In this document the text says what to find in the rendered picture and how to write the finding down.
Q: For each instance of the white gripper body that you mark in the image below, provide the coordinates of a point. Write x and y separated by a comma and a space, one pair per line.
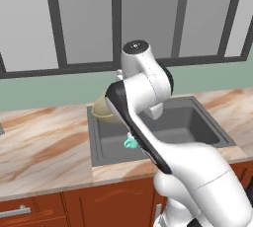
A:
155, 111

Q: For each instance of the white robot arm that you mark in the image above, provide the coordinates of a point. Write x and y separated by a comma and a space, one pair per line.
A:
204, 185

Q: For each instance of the dark grey sink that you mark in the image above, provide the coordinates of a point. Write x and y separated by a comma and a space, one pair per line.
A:
194, 125

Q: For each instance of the tan bowl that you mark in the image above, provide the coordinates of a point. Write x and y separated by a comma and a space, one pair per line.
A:
100, 107

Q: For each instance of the red-brown cabinet door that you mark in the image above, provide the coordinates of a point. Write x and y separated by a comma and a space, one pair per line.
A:
112, 204
158, 201
242, 168

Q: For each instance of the pale grey tap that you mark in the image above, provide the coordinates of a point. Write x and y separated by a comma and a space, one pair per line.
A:
119, 75

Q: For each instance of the dark framed window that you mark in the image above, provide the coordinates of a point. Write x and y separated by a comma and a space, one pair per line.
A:
89, 17

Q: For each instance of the red-brown drawer front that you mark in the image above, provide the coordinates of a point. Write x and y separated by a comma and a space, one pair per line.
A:
36, 217

